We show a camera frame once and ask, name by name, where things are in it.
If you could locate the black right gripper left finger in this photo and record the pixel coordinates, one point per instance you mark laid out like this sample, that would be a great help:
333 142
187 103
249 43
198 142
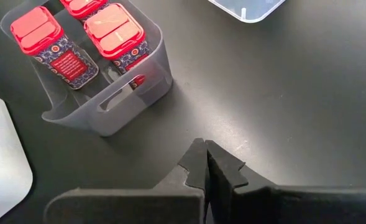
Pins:
139 205

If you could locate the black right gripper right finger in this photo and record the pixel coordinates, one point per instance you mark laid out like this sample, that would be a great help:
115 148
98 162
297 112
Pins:
294 205

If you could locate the red-lid patterned spice tin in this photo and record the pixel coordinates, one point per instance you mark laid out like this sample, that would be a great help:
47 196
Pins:
36 31
83 6
114 31

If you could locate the smoky grey translucent bin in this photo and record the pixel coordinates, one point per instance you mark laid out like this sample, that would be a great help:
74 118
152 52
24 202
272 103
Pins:
133 109

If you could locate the white plastic bin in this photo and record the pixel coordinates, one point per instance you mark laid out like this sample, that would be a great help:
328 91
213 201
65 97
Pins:
2 161

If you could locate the clear plastic bin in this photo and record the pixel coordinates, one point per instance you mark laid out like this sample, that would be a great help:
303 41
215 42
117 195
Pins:
248 9

